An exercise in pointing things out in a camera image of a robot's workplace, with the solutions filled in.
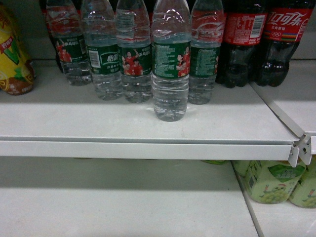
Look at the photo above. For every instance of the front clear water bottle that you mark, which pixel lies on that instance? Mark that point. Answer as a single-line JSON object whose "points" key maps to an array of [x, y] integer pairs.
{"points": [[171, 37]]}

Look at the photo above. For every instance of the water bottle athletes label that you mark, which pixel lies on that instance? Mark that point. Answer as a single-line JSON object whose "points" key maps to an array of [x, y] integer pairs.
{"points": [[134, 44]]}

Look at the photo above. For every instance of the white metal shelf board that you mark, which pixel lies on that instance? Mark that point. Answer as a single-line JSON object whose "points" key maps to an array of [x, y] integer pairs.
{"points": [[56, 119]]}

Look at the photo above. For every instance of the water bottle right rear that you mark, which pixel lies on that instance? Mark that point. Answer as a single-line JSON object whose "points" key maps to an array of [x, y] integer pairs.
{"points": [[208, 22]]}

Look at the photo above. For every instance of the water bottle barcode label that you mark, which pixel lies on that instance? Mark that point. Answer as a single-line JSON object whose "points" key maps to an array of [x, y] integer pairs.
{"points": [[99, 30]]}

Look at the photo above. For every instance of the water bottle far left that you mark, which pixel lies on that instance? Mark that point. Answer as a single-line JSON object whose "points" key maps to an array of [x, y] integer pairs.
{"points": [[65, 26]]}

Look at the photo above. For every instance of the white adjacent shelf board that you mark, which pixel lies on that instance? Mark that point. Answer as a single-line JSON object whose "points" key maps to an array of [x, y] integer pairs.
{"points": [[294, 103]]}

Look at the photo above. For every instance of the green grape juice bottle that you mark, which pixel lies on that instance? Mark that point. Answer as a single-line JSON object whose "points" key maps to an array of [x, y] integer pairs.
{"points": [[271, 181]]}

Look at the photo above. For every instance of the cola bottle barcode side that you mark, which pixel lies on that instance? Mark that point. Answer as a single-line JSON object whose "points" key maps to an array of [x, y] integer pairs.
{"points": [[242, 33]]}

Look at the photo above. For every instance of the yellow lemon tea bottle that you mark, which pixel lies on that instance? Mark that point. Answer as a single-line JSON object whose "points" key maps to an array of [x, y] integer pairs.
{"points": [[16, 69]]}

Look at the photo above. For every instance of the cola bottle red label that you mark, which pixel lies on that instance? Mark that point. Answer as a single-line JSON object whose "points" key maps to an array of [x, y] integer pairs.
{"points": [[284, 28]]}

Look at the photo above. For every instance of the green juice bottle right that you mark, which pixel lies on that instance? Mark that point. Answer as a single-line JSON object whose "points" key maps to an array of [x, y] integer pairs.
{"points": [[304, 194]]}

